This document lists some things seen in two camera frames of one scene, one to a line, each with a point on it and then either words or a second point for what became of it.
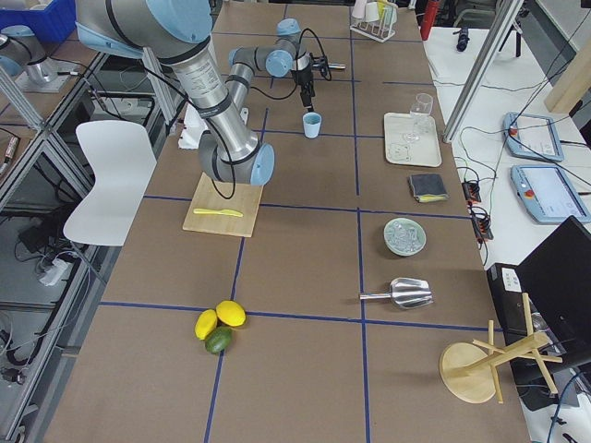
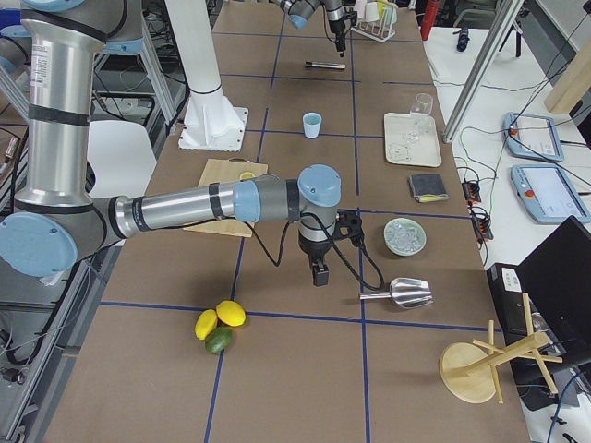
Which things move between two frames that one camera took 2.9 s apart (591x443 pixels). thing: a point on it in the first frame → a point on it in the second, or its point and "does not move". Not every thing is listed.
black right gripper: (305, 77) → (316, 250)
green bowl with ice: (404, 236) does not move
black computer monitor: (557, 274) does not move
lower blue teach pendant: (546, 195) does not move
